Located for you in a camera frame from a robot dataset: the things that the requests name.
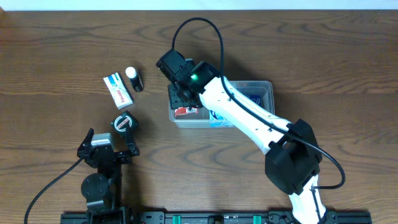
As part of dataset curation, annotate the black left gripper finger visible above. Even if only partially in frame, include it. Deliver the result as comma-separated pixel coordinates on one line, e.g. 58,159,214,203
124,125,138,152
81,128,94,150

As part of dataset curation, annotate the red Panadol sachet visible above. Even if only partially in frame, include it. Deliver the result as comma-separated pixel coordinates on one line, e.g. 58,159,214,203
174,107,198,116

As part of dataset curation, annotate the blue KoolFever box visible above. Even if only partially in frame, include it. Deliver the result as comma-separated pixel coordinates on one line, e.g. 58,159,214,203
209,94,262,123

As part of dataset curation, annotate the white Panadol box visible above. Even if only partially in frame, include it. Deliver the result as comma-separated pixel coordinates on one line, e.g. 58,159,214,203
103,72,134,110

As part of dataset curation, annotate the dark syrup bottle white cap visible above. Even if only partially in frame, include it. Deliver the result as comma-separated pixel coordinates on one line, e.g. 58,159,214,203
125,67,144,92

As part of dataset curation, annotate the clear plastic container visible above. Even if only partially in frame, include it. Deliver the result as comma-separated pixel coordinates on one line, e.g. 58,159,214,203
169,80,275,129

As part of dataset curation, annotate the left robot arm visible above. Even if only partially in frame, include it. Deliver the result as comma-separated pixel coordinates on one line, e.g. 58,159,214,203
77,126,139,223

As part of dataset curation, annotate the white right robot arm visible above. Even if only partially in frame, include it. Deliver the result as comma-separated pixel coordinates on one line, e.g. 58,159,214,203
156,50,326,223

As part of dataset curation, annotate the green ointment box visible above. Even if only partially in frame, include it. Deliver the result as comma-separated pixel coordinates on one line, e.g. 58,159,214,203
110,111,139,137

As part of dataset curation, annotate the black mounting rail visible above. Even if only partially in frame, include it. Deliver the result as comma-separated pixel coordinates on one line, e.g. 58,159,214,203
60,210,373,224

